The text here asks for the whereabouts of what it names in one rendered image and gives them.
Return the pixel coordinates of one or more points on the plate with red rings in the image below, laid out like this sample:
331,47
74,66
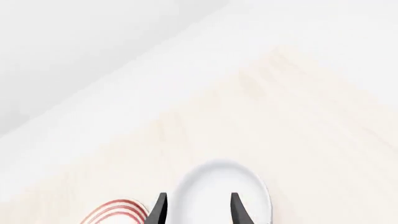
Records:
119,213

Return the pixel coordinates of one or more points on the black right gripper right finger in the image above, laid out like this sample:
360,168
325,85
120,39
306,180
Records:
237,210

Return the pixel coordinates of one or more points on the white bowl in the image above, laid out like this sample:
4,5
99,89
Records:
214,186

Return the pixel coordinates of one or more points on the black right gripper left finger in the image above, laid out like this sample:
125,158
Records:
159,211

